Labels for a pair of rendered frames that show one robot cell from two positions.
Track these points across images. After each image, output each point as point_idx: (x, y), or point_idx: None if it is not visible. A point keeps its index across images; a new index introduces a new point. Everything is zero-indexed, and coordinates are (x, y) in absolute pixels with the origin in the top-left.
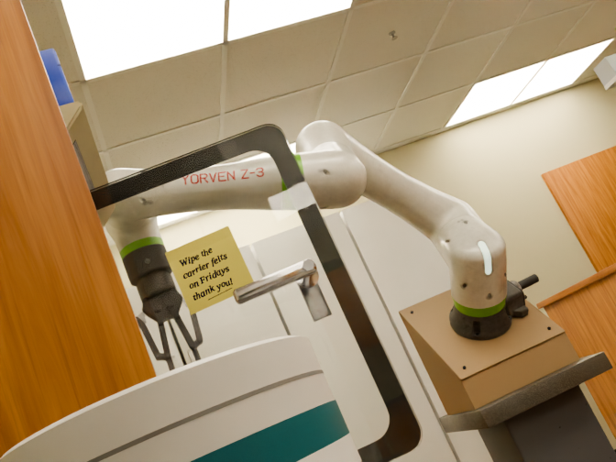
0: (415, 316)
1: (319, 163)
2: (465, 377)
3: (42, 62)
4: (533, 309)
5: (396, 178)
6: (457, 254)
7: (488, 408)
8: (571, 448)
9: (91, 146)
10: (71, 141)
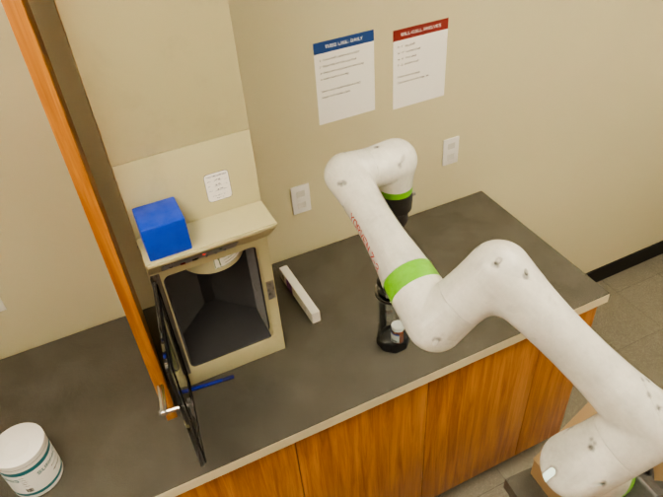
0: None
1: (400, 312)
2: (536, 461)
3: (108, 269)
4: None
5: (552, 358)
6: (544, 445)
7: (509, 485)
8: None
9: (184, 257)
10: (120, 302)
